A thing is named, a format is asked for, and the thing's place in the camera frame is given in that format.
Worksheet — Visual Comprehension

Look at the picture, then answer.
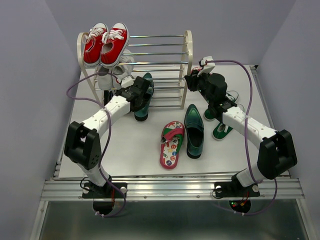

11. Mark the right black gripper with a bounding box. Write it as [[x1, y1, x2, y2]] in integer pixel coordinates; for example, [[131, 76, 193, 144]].
[[183, 68, 213, 105]]

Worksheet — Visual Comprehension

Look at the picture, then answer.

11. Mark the green loafer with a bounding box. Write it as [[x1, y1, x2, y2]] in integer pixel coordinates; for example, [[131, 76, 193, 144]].
[[134, 72, 154, 122], [184, 104, 204, 159]]

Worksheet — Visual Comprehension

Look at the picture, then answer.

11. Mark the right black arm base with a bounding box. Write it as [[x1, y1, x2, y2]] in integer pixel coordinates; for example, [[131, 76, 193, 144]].
[[211, 173, 260, 199]]

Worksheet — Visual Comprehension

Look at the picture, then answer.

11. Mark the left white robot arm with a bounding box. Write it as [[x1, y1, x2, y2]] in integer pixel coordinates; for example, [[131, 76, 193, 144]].
[[64, 76, 152, 197]]

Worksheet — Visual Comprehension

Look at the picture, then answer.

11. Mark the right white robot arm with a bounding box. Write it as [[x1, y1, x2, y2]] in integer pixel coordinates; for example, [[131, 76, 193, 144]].
[[184, 70, 298, 195]]

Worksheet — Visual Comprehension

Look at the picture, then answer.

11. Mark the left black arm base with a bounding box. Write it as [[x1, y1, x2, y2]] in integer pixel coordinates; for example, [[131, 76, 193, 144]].
[[79, 177, 127, 199]]

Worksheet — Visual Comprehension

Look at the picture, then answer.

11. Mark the cream shoe shelf with rods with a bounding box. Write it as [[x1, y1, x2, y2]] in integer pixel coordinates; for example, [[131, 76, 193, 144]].
[[75, 30, 193, 111]]

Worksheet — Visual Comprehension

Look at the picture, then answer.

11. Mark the pink sandal back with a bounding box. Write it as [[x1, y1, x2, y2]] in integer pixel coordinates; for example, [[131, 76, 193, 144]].
[[190, 66, 203, 75]]

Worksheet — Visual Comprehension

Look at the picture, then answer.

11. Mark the pink sandal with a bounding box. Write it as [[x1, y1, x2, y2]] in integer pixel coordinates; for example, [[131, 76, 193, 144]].
[[159, 121, 185, 170], [190, 66, 203, 75]]

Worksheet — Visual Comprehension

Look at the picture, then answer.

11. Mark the green sneaker upper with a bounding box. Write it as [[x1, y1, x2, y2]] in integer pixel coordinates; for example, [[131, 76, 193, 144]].
[[203, 90, 239, 122]]

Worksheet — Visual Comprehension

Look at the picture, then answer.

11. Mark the green sneaker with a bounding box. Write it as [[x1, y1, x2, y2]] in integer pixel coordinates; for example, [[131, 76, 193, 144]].
[[203, 90, 239, 122], [212, 122, 233, 141]]

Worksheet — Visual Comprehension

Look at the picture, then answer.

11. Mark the right white sneaker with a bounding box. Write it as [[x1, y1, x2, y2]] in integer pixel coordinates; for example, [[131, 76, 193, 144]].
[[111, 49, 135, 84]]

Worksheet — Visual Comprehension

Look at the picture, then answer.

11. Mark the white sneaker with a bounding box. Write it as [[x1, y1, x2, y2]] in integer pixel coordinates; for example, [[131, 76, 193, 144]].
[[111, 49, 135, 84], [97, 66, 114, 91]]

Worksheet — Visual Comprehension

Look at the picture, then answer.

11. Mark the left black canvas sneaker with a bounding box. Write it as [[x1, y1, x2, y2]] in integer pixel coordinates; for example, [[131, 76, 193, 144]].
[[103, 90, 113, 105]]

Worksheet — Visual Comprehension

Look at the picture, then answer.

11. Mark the left white sneaker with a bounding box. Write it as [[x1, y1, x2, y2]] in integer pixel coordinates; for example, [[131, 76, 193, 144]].
[[97, 66, 114, 91]]

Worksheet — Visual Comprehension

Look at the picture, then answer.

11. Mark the green loafer on table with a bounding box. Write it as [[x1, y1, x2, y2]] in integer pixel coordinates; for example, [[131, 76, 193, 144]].
[[184, 104, 204, 159]]

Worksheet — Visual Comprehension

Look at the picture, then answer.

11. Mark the green sneaker lower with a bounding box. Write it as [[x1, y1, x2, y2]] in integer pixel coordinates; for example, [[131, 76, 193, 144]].
[[212, 122, 233, 141]]

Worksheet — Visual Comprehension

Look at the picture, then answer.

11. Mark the pink sandal front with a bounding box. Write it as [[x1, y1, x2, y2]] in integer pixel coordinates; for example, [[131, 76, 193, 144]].
[[159, 121, 185, 170]]

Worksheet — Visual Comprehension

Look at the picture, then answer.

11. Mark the right red canvas sneaker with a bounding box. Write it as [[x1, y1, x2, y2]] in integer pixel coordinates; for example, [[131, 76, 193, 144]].
[[100, 22, 130, 69]]

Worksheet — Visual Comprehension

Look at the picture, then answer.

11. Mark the red canvas sneaker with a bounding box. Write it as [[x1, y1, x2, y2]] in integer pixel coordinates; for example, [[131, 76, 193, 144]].
[[100, 22, 130, 69], [82, 23, 108, 67]]

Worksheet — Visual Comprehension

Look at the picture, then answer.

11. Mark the left red canvas sneaker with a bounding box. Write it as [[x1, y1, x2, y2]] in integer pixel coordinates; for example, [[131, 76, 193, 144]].
[[82, 23, 108, 67]]

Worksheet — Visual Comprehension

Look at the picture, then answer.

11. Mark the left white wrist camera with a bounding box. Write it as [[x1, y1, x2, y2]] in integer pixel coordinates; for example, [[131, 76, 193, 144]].
[[115, 75, 135, 89]]

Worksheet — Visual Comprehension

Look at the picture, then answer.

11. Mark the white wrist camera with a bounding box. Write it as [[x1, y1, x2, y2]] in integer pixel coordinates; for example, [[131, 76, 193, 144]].
[[197, 56, 216, 77], [115, 75, 135, 89]]

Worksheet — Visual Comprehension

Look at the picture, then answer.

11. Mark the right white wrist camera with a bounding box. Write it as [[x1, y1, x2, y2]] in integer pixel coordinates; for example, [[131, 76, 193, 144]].
[[197, 56, 216, 77]]

